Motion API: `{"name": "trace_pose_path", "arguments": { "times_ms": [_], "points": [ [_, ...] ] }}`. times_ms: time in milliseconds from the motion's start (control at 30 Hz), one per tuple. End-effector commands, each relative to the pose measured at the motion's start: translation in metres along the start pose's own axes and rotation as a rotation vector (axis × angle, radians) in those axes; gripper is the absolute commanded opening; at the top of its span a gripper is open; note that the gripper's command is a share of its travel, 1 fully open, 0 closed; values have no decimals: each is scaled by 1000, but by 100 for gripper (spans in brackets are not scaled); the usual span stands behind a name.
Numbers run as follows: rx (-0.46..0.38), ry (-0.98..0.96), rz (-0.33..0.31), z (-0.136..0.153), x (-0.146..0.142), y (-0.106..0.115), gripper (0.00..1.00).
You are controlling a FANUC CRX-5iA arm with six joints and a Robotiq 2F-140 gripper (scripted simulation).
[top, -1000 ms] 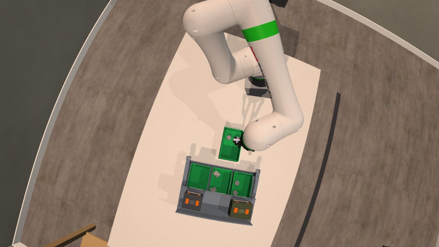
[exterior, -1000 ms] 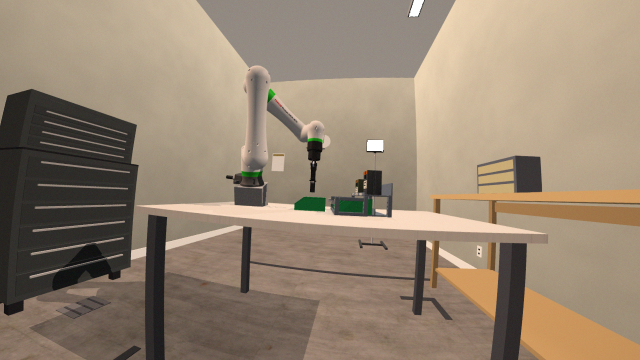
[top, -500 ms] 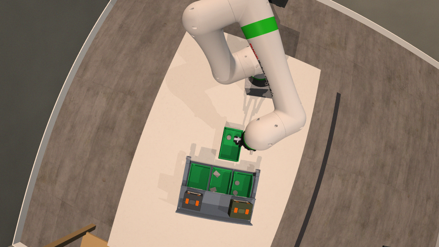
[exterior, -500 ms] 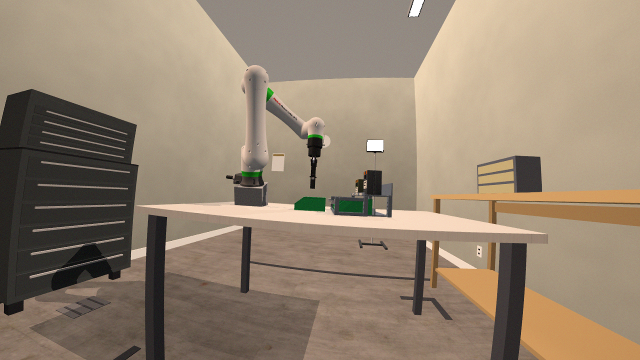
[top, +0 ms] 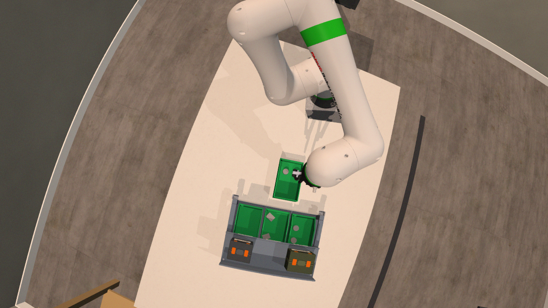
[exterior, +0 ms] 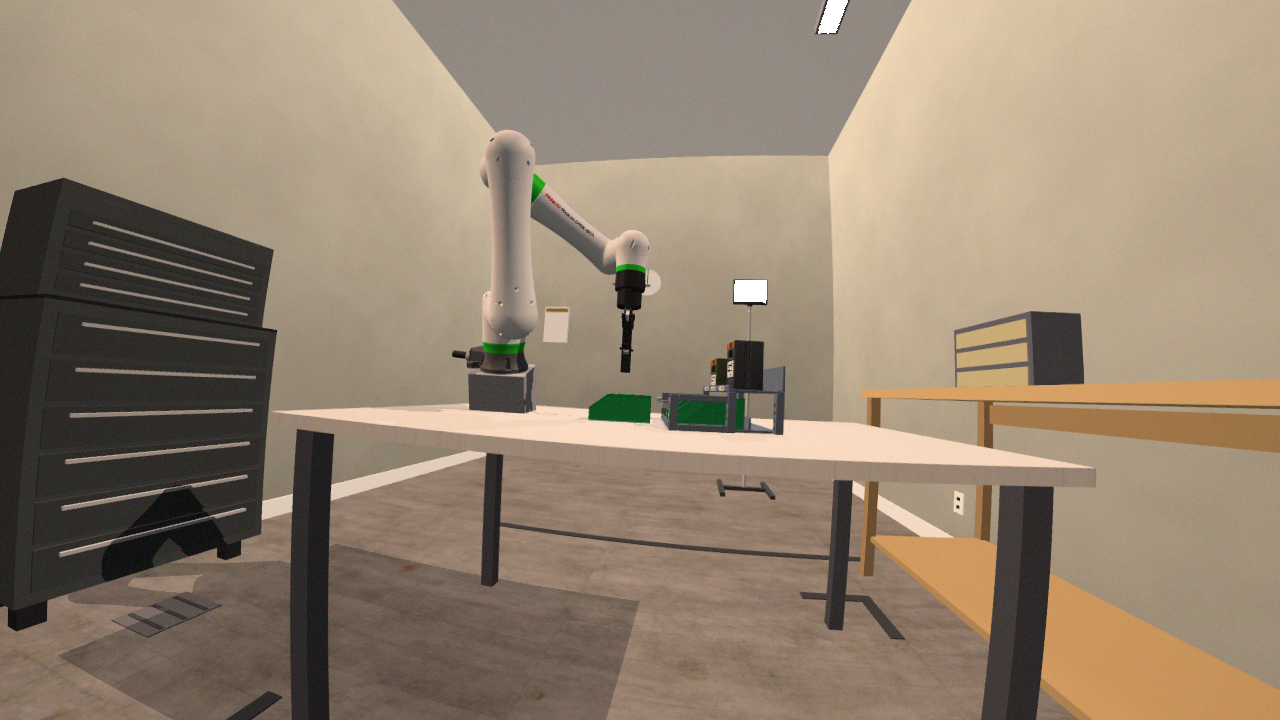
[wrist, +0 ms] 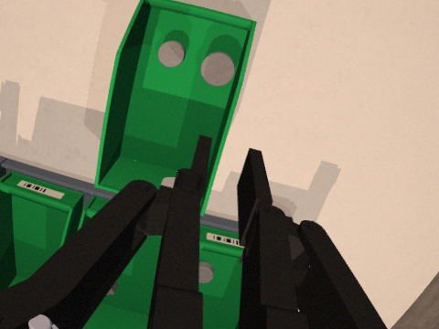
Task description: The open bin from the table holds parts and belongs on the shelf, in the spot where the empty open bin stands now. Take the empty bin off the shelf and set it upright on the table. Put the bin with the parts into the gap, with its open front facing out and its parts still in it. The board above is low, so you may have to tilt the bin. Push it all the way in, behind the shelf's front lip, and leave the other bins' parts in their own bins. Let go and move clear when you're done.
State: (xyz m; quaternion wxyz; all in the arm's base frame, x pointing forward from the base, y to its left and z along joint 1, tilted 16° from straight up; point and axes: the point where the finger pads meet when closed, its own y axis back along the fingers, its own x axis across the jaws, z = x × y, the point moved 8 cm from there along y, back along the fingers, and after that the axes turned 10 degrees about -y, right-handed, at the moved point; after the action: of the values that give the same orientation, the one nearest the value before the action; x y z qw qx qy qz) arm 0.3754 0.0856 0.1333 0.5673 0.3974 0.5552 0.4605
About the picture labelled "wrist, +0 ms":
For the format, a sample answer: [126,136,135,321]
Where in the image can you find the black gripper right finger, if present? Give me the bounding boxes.
[237,148,388,329]

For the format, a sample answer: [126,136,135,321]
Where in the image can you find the tan block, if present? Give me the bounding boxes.
[106,282,118,295]

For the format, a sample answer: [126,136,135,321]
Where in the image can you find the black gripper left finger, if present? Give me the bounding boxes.
[0,135,212,329]

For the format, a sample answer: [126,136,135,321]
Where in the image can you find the green open-front bin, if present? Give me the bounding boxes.
[78,196,162,329]
[94,0,257,216]
[199,225,244,329]
[0,171,84,291]

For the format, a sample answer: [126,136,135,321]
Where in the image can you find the grey storage shelf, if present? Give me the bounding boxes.
[0,155,239,233]

